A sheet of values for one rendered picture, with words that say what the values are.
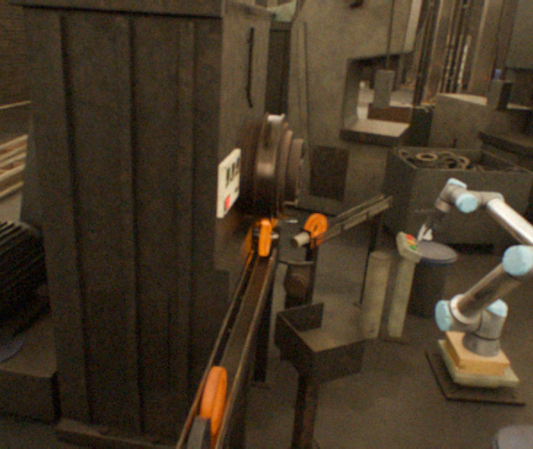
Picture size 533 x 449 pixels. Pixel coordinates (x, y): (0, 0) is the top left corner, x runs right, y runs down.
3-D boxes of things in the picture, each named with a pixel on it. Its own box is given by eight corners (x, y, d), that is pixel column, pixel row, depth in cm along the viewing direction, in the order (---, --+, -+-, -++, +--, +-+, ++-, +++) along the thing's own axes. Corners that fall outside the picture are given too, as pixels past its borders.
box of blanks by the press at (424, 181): (400, 255, 416) (416, 165, 388) (370, 219, 493) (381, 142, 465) (513, 257, 429) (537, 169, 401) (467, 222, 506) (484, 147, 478)
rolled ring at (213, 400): (222, 421, 151) (211, 420, 151) (229, 361, 151) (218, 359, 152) (208, 445, 132) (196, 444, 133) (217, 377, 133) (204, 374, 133)
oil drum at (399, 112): (360, 169, 677) (369, 102, 645) (358, 159, 732) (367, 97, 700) (405, 174, 670) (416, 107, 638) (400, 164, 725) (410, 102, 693)
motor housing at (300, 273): (275, 363, 269) (283, 273, 250) (280, 339, 290) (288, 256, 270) (299, 366, 268) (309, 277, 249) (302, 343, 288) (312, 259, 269)
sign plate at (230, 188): (217, 216, 170) (218, 165, 163) (233, 194, 194) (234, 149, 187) (223, 217, 169) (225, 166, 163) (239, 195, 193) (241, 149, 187)
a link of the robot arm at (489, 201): (586, 257, 195) (497, 187, 254) (557, 257, 194) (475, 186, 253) (574, 281, 201) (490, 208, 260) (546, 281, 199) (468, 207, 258)
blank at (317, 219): (308, 247, 269) (314, 248, 267) (299, 228, 258) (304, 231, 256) (325, 225, 274) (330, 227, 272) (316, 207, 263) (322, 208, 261)
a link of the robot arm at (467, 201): (484, 196, 244) (472, 186, 255) (463, 195, 243) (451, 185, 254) (479, 214, 248) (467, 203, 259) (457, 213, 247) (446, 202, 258)
